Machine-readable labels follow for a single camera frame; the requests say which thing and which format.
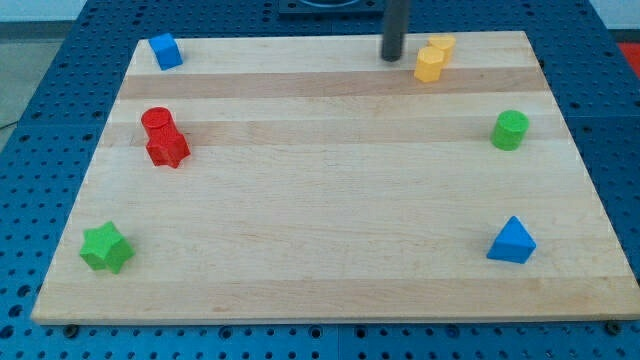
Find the blue cube block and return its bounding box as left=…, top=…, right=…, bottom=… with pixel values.
left=148, top=33, right=183, bottom=70

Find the green star block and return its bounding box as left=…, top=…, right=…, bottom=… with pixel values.
left=79, top=221, right=136, bottom=274

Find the yellow heart block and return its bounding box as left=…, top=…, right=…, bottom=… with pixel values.
left=428, top=34, right=457, bottom=65

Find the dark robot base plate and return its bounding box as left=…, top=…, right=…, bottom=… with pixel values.
left=277, top=0, right=385, bottom=17

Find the red star block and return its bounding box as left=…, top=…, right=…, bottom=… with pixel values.
left=146, top=124, right=191, bottom=168

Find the blue triangle block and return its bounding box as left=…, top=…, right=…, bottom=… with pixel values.
left=486, top=216, right=537, bottom=264

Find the red cylinder block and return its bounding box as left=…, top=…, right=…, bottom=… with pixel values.
left=141, top=107, right=178, bottom=143

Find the wooden board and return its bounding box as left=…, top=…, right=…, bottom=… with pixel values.
left=32, top=31, right=639, bottom=325

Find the green cylinder block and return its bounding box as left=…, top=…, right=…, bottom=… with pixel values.
left=490, top=110, right=529, bottom=151

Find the yellow hexagon block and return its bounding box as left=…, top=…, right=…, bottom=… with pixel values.
left=414, top=46, right=445, bottom=82

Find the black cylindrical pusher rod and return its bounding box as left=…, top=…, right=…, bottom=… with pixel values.
left=380, top=0, right=410, bottom=62

